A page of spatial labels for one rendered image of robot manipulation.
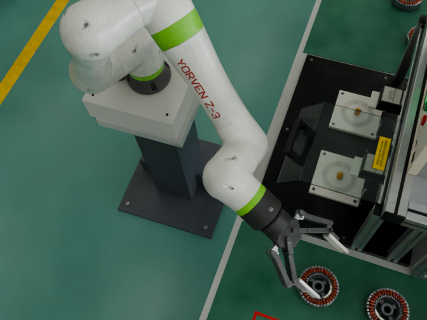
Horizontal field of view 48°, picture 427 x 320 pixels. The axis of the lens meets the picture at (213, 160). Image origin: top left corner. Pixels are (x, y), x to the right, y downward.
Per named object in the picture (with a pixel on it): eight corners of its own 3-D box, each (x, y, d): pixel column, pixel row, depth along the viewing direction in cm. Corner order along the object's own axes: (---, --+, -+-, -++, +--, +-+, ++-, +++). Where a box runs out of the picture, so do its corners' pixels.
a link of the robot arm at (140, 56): (111, 68, 155) (93, 30, 138) (150, 42, 159) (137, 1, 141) (134, 94, 151) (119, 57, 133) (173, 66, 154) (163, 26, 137)
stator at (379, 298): (382, 282, 135) (385, 279, 131) (414, 312, 130) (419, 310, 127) (355, 309, 132) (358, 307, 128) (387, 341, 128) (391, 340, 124)
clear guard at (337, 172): (276, 183, 123) (277, 173, 117) (302, 108, 132) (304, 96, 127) (406, 223, 116) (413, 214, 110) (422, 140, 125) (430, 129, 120)
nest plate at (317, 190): (308, 192, 146) (309, 191, 145) (321, 151, 152) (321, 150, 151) (357, 207, 143) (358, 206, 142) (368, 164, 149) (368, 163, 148)
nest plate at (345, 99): (328, 127, 156) (328, 126, 155) (339, 91, 162) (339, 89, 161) (374, 140, 153) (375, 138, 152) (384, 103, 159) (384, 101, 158)
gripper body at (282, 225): (272, 204, 119) (298, 228, 120) (252, 231, 116) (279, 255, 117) (286, 202, 112) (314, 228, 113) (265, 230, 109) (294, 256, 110)
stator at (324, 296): (289, 292, 135) (290, 289, 132) (311, 261, 139) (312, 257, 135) (323, 317, 131) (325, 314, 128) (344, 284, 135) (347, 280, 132)
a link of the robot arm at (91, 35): (60, 70, 144) (41, 12, 92) (105, 40, 148) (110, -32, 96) (87, 105, 146) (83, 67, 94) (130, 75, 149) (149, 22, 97)
